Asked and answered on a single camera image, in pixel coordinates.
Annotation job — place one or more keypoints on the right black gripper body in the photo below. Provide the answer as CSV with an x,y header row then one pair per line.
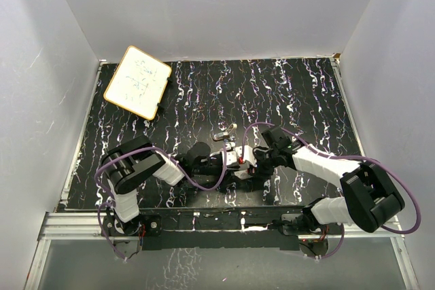
x,y
266,162

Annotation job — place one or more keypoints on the beige grey stapler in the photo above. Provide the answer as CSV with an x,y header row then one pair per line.
x,y
220,136

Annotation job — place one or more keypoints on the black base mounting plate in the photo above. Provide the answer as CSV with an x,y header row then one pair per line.
x,y
280,227

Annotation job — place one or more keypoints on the small whiteboard with wooden frame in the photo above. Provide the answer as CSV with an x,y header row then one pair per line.
x,y
138,83

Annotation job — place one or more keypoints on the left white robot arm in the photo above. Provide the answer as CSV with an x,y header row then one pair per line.
x,y
126,167

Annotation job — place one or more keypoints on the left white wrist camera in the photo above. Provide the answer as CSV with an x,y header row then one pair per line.
x,y
229,155

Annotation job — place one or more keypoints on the aluminium frame rail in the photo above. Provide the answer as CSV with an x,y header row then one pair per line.
x,y
60,226

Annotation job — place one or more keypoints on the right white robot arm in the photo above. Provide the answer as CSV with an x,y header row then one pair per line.
x,y
369,197

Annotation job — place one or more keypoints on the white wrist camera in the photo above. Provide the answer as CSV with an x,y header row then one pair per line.
x,y
246,157
229,155

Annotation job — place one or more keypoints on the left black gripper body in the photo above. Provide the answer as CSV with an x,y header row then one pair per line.
x,y
211,168

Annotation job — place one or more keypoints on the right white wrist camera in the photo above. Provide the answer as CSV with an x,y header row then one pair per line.
x,y
246,157

